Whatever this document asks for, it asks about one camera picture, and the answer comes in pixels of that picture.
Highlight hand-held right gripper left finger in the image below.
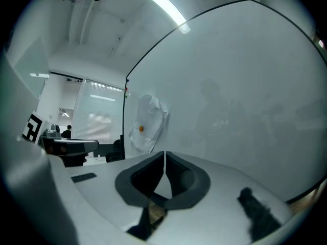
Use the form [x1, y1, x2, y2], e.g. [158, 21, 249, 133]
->
[64, 151, 165, 233]

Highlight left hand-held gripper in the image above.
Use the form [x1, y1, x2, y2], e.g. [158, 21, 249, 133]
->
[21, 111, 100, 168]

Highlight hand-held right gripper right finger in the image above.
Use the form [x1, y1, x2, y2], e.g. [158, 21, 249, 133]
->
[147, 151, 293, 245]

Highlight white paper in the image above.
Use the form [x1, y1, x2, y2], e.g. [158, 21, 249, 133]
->
[128, 93, 171, 154]

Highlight white framed whiteboard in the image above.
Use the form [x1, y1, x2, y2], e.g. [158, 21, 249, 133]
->
[122, 0, 327, 205]

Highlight glass partition with white blinds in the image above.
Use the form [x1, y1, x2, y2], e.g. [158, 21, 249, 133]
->
[71, 79, 126, 145]

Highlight long ceiling light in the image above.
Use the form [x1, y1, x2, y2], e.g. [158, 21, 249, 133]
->
[133, 0, 189, 28]

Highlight grey gripper camera module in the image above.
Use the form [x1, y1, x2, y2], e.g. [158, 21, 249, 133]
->
[44, 123, 62, 138]

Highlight frosted glass wall panel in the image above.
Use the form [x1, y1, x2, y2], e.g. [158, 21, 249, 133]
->
[14, 36, 51, 97]

